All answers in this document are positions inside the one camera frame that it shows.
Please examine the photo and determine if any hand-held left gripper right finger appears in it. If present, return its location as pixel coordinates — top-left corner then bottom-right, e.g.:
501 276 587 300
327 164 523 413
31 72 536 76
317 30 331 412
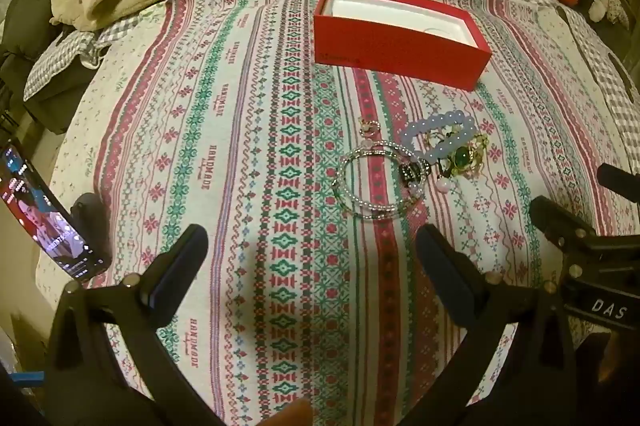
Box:
415 223 581 426

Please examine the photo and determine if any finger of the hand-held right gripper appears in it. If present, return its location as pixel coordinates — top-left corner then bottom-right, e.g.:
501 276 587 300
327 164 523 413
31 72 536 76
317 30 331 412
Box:
529 195 599 253
596 162 640 193

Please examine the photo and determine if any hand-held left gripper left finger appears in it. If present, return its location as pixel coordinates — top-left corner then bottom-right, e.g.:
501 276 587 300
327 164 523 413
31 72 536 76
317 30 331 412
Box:
42 223 223 426

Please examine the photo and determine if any pearl bracelet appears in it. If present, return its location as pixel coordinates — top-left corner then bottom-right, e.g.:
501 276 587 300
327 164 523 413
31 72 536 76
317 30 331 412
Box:
332 140 431 221

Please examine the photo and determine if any black charm with pink beads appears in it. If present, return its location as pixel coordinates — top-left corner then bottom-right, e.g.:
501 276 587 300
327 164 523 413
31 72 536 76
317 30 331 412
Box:
397 160 453 202

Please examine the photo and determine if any gold brooch with green gem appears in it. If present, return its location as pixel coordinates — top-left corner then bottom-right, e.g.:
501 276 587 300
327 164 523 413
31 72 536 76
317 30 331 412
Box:
427 133 493 181

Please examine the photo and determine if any green gold chain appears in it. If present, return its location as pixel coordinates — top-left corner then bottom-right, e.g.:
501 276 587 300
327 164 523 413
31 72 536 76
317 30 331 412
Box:
422 123 473 152

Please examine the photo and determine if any pale blue bead bracelet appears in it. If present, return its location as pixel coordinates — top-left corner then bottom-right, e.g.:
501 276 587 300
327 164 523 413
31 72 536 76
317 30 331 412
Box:
400 112 478 164

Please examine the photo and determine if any small gold earring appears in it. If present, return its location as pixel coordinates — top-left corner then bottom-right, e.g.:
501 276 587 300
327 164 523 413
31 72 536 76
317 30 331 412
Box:
359 118 384 140

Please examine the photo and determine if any red jewelry box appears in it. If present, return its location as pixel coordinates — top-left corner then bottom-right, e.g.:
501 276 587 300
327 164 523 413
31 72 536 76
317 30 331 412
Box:
313 0 492 92

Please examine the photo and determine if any black phone stand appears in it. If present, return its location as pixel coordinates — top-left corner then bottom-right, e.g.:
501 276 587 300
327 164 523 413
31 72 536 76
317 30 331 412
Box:
70 193 110 268

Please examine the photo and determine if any smartphone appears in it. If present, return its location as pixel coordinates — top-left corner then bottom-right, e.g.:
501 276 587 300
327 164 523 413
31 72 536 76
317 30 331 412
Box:
0 145 101 282

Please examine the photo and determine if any patterned striped cloth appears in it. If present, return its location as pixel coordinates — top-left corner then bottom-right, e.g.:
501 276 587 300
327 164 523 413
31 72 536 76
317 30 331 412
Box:
37 0 640 426

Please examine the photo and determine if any white plush toy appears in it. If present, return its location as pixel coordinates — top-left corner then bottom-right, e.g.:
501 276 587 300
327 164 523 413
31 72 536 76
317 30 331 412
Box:
587 0 631 28

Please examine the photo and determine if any dark clothing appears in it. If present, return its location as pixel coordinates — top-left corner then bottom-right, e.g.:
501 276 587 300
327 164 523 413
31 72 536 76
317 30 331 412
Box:
0 0 101 133

